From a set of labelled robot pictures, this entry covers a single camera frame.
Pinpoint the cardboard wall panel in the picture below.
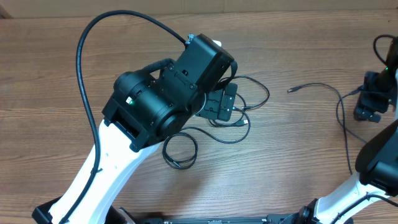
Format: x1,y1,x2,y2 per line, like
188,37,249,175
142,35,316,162
1,0,397,19

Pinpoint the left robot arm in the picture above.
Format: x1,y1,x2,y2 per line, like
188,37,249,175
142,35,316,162
32,34,237,223

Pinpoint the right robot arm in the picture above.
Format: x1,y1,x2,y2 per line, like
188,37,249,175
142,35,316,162
282,35,397,223

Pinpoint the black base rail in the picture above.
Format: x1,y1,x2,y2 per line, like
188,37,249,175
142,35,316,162
119,207,301,224

